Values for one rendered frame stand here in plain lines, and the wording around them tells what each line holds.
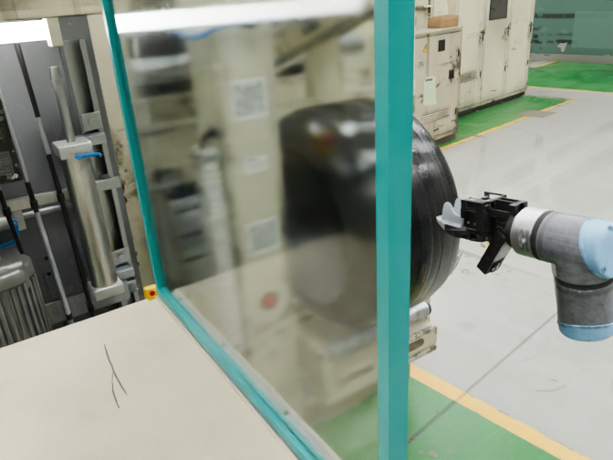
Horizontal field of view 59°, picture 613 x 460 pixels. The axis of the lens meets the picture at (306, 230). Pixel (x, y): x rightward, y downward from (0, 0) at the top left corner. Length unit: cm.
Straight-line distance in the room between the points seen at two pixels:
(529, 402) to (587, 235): 177
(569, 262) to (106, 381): 72
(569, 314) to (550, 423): 159
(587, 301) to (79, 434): 78
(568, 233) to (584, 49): 1219
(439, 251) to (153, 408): 76
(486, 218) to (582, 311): 23
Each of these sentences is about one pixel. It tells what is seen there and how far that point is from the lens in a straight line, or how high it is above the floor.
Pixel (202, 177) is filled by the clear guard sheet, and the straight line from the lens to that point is 59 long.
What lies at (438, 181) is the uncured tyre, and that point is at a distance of 122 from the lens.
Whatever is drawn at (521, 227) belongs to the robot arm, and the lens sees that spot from 102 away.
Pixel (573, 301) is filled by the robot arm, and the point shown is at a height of 119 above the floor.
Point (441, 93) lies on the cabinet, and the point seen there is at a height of 58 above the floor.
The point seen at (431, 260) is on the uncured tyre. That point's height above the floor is 114.
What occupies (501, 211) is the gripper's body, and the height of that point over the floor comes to 130.
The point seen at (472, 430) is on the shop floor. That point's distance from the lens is 249.
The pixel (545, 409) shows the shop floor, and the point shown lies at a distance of 266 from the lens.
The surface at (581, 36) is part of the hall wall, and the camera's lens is 1313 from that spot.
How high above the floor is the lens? 169
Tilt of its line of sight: 24 degrees down
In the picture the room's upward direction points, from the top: 4 degrees counter-clockwise
